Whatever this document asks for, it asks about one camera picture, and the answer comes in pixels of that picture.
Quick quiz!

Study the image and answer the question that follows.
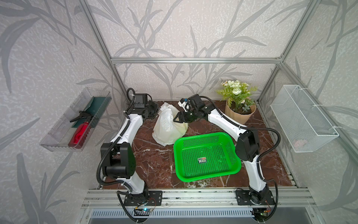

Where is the white printed plastic bag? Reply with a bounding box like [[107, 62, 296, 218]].
[[152, 102, 188, 146]]

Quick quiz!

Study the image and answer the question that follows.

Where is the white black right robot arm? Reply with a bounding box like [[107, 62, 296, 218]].
[[173, 104, 281, 202]]

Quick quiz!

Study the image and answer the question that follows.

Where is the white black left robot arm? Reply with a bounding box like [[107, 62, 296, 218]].
[[96, 100, 158, 200]]

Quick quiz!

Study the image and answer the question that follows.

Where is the green plastic perforated basket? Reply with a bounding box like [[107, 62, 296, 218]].
[[173, 132, 241, 183]]

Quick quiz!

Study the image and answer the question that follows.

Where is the basket barcode label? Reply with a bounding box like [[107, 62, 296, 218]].
[[198, 157, 207, 164]]

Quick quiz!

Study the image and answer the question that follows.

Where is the beige plastic flower pot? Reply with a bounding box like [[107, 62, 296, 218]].
[[225, 102, 256, 125]]

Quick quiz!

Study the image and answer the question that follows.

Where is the artificial white flower plant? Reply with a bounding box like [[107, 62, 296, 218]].
[[216, 80, 257, 115]]

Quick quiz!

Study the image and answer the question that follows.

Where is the dark green cloth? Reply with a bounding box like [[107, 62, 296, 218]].
[[72, 97, 112, 128]]

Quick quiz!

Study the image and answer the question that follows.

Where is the red black spray bottle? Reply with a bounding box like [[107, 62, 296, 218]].
[[68, 111, 93, 149]]

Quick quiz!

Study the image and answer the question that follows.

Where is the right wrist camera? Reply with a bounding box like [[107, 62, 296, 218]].
[[178, 97, 193, 112]]

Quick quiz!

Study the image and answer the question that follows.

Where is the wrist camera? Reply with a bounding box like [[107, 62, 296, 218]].
[[134, 93, 148, 108], [178, 97, 193, 112]]

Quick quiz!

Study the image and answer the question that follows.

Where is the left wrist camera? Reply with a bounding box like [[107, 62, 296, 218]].
[[134, 93, 148, 108]]

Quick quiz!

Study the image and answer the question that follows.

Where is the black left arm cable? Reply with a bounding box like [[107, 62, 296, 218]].
[[95, 87, 149, 222]]

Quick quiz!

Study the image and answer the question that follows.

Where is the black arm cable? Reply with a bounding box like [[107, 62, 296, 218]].
[[95, 87, 149, 222], [200, 96, 282, 222]]

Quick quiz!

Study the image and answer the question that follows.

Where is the clear plastic wall tray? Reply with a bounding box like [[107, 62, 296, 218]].
[[40, 87, 112, 152]]

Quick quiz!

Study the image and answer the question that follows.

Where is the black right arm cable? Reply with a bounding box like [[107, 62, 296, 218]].
[[200, 96, 282, 222]]

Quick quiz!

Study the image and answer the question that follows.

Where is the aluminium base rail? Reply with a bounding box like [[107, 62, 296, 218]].
[[76, 187, 324, 224]]

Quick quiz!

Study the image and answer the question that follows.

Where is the white wire mesh basket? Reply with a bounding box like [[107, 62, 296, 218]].
[[270, 85, 339, 153]]

